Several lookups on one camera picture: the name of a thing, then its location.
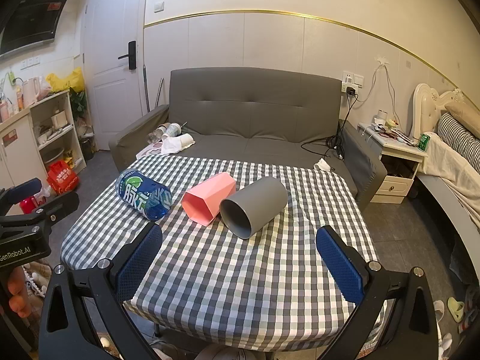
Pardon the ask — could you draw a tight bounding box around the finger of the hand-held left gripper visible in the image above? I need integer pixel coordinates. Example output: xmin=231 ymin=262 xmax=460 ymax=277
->
xmin=0 ymin=178 xmax=43 ymax=215
xmin=22 ymin=192 xmax=80 ymax=230

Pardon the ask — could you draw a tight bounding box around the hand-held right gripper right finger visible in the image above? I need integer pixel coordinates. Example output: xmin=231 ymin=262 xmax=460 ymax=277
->
xmin=316 ymin=226 xmax=441 ymax=360

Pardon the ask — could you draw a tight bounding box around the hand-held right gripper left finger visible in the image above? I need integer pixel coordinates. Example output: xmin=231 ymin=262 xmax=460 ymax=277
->
xmin=37 ymin=222 xmax=164 ymax=360

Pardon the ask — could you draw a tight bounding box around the grey cup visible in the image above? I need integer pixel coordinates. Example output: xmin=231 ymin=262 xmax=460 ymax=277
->
xmin=219 ymin=177 xmax=288 ymax=240

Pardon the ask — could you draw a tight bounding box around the pink hexagonal cup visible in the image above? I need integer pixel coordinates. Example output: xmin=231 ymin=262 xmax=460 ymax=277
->
xmin=181 ymin=172 xmax=237 ymax=227

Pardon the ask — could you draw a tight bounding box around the printed paper cup with straw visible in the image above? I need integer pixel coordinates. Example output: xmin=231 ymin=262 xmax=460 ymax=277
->
xmin=162 ymin=121 xmax=187 ymax=139

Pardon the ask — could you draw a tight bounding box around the person's left hand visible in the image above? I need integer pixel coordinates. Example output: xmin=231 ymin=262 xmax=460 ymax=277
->
xmin=7 ymin=267 xmax=31 ymax=319

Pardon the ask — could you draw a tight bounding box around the red shopping bag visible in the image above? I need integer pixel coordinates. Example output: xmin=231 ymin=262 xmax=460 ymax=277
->
xmin=46 ymin=159 xmax=80 ymax=195

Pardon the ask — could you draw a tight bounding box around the white kitchen cabinet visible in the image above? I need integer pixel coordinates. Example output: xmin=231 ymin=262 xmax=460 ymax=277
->
xmin=0 ymin=90 xmax=88 ymax=197

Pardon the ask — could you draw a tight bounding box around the blue drink bottle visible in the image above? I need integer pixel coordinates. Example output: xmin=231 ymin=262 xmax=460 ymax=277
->
xmin=114 ymin=169 xmax=173 ymax=221

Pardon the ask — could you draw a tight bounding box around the grey checkered tablecloth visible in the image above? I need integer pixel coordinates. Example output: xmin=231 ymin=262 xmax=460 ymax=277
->
xmin=60 ymin=155 xmax=387 ymax=347

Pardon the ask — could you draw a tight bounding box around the pink electric kettle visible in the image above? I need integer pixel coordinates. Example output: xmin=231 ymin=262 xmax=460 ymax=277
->
xmin=22 ymin=76 xmax=51 ymax=102

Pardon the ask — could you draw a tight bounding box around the white door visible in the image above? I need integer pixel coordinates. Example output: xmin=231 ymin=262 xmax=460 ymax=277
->
xmin=84 ymin=0 xmax=151 ymax=151

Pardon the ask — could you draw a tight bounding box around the white nightstand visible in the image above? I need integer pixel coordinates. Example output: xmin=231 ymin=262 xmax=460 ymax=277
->
xmin=358 ymin=121 xmax=428 ymax=205

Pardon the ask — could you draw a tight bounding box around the yellow plastic bag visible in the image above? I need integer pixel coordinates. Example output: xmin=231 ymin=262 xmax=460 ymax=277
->
xmin=46 ymin=67 xmax=85 ymax=94

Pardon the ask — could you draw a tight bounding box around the white cloth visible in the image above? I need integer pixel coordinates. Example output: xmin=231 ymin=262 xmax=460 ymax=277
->
xmin=160 ymin=137 xmax=185 ymax=155

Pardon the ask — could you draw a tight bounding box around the green slipper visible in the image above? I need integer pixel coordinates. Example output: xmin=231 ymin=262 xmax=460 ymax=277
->
xmin=447 ymin=297 xmax=466 ymax=323

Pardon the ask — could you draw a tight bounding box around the beige blanket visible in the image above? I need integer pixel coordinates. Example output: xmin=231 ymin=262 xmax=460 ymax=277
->
xmin=418 ymin=132 xmax=480 ymax=227

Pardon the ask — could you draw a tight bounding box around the black range hood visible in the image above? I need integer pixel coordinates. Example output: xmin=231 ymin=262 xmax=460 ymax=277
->
xmin=0 ymin=0 xmax=74 ymax=59

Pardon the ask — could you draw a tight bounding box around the checkered pillow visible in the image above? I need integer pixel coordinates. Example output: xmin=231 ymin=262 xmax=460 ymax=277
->
xmin=437 ymin=112 xmax=480 ymax=158

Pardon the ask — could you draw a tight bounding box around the white carved headboard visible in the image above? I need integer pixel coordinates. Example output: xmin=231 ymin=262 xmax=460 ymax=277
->
xmin=409 ymin=83 xmax=466 ymax=140

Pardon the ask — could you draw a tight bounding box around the grey sofa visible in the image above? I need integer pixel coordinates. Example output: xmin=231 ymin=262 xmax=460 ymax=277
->
xmin=109 ymin=67 xmax=388 ymax=212

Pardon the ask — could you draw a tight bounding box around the beige pillow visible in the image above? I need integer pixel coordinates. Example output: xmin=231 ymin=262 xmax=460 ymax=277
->
xmin=444 ymin=101 xmax=480 ymax=139

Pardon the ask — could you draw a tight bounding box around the grey bed frame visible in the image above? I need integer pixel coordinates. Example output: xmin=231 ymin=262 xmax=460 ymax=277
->
xmin=416 ymin=174 xmax=480 ymax=274

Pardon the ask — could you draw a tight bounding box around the black power cable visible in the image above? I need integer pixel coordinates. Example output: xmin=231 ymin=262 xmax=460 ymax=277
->
xmin=300 ymin=87 xmax=359 ymax=160

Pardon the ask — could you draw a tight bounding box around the black door lock handle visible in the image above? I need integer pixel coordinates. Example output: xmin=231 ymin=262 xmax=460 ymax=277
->
xmin=118 ymin=40 xmax=137 ymax=70

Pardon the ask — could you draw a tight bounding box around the white cable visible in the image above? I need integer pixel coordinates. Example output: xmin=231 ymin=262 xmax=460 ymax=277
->
xmin=362 ymin=60 xmax=399 ymax=121

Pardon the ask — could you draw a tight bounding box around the white wall socket panel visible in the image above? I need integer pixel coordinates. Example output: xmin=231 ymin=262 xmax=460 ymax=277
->
xmin=341 ymin=70 xmax=364 ymax=93

